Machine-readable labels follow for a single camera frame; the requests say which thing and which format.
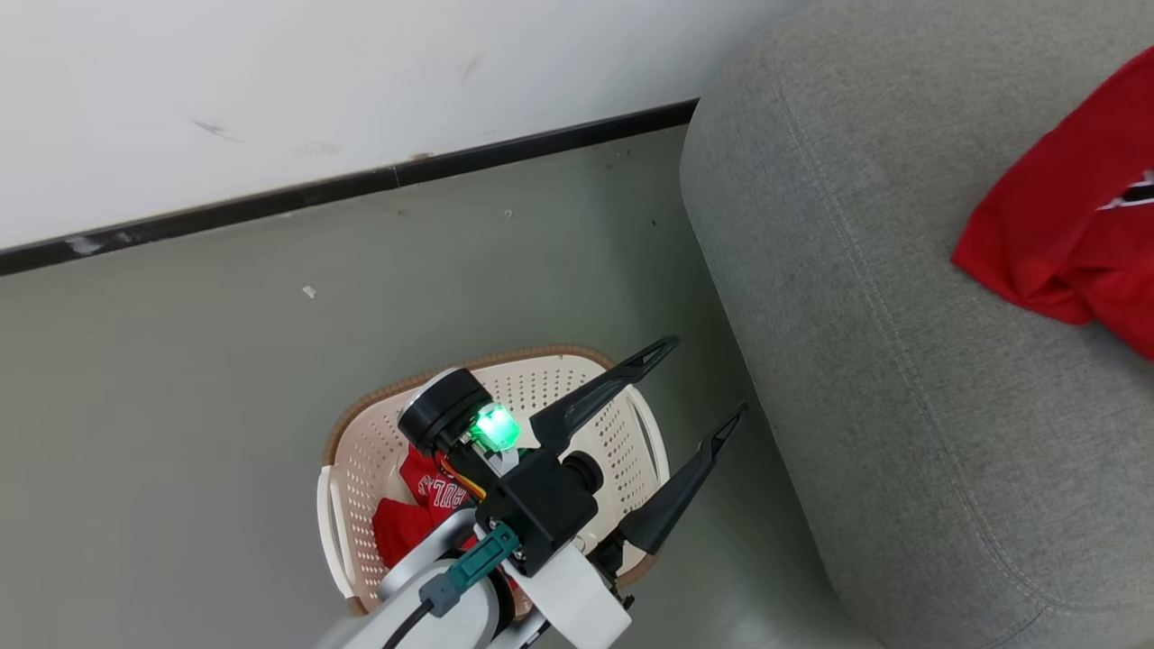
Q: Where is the black wall baseboard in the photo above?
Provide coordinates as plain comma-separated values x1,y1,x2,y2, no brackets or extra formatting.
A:
0,97,701,278

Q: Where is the black left camera cable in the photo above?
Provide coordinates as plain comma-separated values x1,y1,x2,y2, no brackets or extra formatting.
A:
380,573,463,649

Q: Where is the cream perforated laundry basket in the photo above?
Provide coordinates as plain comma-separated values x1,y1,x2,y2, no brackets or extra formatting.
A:
316,343,673,617

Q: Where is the grey fabric sofa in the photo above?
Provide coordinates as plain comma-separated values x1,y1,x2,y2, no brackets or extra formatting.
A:
680,0,1154,649

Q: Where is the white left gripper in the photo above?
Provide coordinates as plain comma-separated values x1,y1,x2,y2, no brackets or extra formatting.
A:
501,335,748,649

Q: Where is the plain red shirt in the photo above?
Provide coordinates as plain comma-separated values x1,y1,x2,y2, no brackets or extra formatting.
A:
952,45,1154,361

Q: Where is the red jersey with white stripes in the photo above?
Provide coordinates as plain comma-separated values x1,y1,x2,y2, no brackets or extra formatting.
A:
372,442,519,591

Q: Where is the teal left camera connector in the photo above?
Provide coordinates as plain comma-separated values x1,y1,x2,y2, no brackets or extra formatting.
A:
446,526,522,596

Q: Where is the black round left gripper motor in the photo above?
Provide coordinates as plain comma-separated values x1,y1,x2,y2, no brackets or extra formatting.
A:
397,367,524,456

